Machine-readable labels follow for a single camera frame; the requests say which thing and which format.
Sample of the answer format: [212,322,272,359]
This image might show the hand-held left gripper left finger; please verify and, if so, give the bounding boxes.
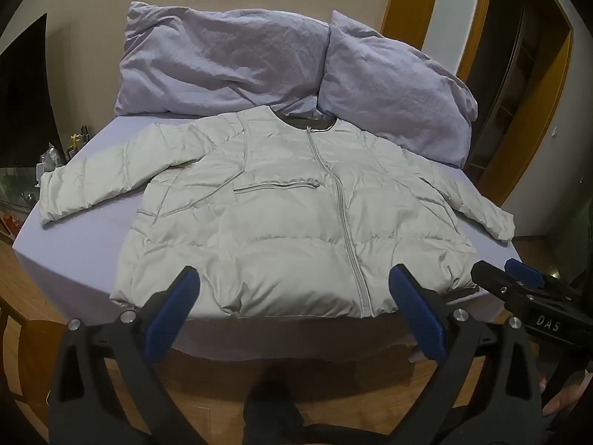
[49,266,202,445]

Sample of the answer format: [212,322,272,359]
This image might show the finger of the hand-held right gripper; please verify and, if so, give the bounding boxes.
[471,261,515,304]
[505,258,546,289]

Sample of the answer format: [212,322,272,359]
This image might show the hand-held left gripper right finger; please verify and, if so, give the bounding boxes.
[388,263,543,445]

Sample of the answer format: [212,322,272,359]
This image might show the white puffer jacket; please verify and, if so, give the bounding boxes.
[38,106,516,320]

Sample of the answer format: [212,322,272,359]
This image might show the person's right hand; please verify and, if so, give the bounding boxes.
[542,370,588,418]

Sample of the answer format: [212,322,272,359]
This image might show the bed with lavender sheet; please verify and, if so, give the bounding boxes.
[11,113,522,362]

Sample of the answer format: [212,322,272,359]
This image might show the dark closet shelves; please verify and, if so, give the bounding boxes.
[470,7,544,174]

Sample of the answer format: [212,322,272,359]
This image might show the large lavender pillow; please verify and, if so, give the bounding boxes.
[114,1,332,119]

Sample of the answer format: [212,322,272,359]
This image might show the wooden doorway frame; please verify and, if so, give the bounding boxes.
[456,0,574,195]

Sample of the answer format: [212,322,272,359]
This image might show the wooden wall trim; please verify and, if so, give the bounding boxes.
[380,0,444,52]

